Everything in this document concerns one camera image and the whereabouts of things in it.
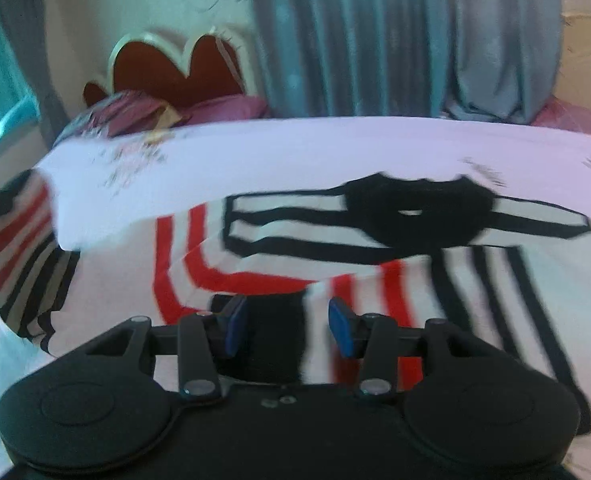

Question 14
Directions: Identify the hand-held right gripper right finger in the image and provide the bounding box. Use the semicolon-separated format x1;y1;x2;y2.
327;297;482;397

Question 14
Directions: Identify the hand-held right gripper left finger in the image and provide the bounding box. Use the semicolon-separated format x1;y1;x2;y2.
83;295;250;402

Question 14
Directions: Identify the striped knit sweater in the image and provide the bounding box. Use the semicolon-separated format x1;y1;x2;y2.
0;171;591;437

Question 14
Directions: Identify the grey curtain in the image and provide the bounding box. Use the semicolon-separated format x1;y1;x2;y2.
0;0;72;133

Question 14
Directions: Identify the floral white bed sheet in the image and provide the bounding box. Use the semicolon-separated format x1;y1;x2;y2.
0;114;591;480

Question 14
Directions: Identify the red headboard with white trim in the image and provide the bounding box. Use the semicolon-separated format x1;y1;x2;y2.
82;27;256;109

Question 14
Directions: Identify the magenta pillow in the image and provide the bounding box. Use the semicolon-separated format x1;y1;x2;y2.
174;94;269;124

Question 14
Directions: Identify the teal curtain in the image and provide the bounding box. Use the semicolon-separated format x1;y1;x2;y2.
244;0;565;125

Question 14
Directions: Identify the pink blanket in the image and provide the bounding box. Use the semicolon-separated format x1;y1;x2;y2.
529;97;591;142

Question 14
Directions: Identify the cream round headboard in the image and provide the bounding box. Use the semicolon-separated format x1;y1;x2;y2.
558;4;591;107

